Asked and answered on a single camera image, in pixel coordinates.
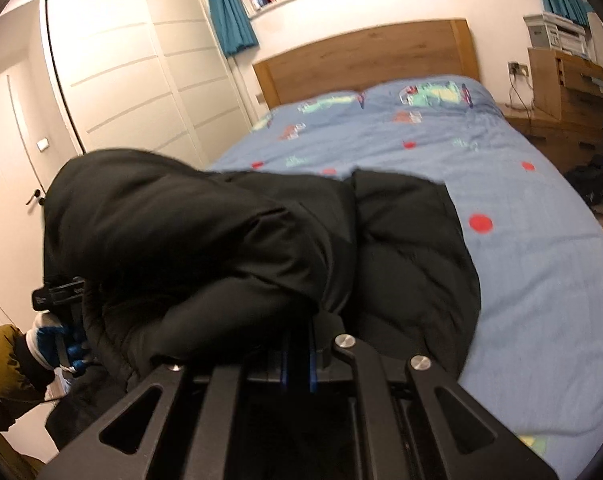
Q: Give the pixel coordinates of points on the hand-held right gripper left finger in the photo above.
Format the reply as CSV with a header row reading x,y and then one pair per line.
x,y
285,365

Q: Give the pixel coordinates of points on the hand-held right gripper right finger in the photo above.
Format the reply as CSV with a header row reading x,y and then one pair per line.
x,y
313,365

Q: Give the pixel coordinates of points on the black puffer coat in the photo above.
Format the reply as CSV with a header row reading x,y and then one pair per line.
x,y
206,240

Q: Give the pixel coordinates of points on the person's left forearm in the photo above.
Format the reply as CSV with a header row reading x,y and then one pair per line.
x,y
1,360

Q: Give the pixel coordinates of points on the person's left hand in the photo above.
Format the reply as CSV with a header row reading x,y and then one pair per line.
x,y
43,342

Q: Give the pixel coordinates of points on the white door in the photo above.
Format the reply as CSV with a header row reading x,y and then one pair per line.
x,y
11,185

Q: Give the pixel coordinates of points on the person's olive jacket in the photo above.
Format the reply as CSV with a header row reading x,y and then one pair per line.
x,y
11,455

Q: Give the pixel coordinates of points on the bed with blue patterned duvet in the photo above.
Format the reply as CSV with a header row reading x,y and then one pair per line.
x,y
531,285

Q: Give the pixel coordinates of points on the white wardrobe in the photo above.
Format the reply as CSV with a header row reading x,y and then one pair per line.
x,y
131,70

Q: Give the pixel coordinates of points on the wooden headboard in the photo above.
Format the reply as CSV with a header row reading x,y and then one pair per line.
x,y
361,55

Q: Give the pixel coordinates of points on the wooden nightstand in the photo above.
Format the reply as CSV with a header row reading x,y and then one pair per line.
x,y
546,132

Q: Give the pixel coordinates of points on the dark cloth pile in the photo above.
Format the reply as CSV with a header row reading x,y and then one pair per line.
x,y
591,180

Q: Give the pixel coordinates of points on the white printer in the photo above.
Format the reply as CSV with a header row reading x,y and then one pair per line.
x,y
556,32

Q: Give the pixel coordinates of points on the white light switch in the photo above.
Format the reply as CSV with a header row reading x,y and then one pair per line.
x,y
42,144

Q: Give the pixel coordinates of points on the metal wall socket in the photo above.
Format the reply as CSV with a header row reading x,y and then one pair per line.
x,y
519,68

